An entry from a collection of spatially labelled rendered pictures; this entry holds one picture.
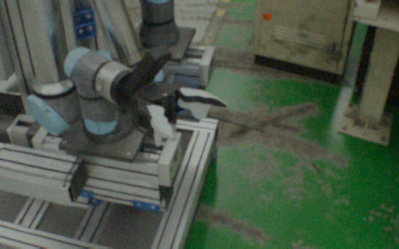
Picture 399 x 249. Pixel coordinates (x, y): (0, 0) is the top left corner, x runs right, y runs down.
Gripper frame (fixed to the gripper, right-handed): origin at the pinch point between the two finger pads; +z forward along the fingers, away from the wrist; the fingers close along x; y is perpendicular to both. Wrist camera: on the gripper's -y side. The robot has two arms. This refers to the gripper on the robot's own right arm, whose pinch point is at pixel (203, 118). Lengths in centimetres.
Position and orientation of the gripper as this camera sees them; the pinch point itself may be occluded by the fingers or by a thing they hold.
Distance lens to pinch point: 83.0
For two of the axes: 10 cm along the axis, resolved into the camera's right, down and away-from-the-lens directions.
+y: -0.9, 8.2, 5.6
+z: 7.8, 4.1, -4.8
